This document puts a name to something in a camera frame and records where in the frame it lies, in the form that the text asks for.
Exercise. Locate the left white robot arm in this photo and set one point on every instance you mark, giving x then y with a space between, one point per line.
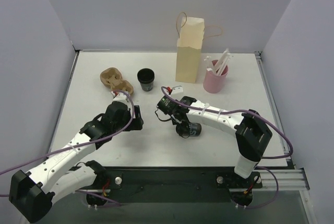
34 192

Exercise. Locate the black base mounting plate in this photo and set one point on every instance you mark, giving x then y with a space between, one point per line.
175 184

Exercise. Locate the aluminium frame rail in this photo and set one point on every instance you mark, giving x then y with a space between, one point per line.
290 179

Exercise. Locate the white wrapped straw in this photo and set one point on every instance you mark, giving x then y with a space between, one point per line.
224 64
218 66
210 65

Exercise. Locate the black coffee cup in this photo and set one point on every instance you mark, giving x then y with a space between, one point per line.
193 129
146 77

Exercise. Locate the brown pulp cup carrier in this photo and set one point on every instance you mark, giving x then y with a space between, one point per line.
113 79

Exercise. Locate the beige paper bag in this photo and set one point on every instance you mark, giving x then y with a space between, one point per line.
191 34

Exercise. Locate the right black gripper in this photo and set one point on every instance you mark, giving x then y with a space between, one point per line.
181 126

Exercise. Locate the black cup lid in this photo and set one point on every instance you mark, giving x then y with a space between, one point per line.
183 130

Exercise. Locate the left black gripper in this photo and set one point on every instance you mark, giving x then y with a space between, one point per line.
137 119

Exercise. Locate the pink straw holder cup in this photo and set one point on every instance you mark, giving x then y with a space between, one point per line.
214 83

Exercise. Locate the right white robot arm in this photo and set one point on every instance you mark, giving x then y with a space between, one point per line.
251 133

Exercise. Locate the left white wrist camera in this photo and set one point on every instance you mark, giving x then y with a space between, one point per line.
120 96

